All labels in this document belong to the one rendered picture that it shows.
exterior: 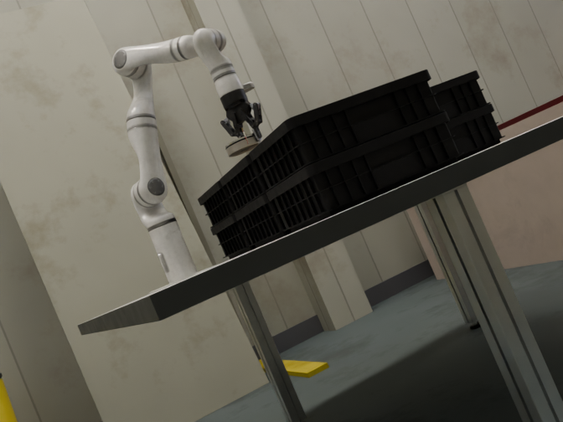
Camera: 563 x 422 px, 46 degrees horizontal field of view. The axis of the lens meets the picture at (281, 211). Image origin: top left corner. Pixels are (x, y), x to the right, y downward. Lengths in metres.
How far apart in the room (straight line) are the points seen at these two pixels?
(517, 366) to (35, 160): 3.11
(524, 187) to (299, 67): 1.96
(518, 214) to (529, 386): 2.65
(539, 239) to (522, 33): 2.72
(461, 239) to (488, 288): 0.10
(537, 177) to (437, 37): 2.23
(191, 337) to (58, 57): 1.83
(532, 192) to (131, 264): 2.18
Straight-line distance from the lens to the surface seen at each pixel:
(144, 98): 2.15
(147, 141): 2.08
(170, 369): 3.65
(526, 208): 3.86
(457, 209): 1.27
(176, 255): 2.03
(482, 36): 5.93
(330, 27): 5.21
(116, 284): 3.71
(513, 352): 1.31
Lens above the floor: 0.70
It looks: 2 degrees up
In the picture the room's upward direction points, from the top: 23 degrees counter-clockwise
